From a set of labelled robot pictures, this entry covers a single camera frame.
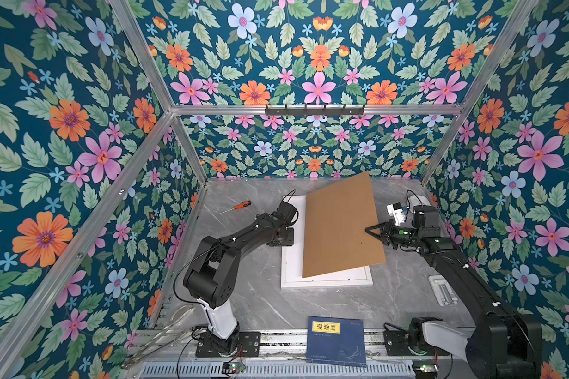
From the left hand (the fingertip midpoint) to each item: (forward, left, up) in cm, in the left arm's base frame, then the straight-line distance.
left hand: (290, 235), depth 92 cm
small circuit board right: (-45, -40, -7) cm, 61 cm away
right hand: (-7, -26, +13) cm, 30 cm away
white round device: (+17, -59, -4) cm, 61 cm away
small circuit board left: (-41, +19, -7) cm, 46 cm away
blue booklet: (-36, -13, -7) cm, 39 cm away
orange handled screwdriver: (+20, +24, -6) cm, 32 cm away
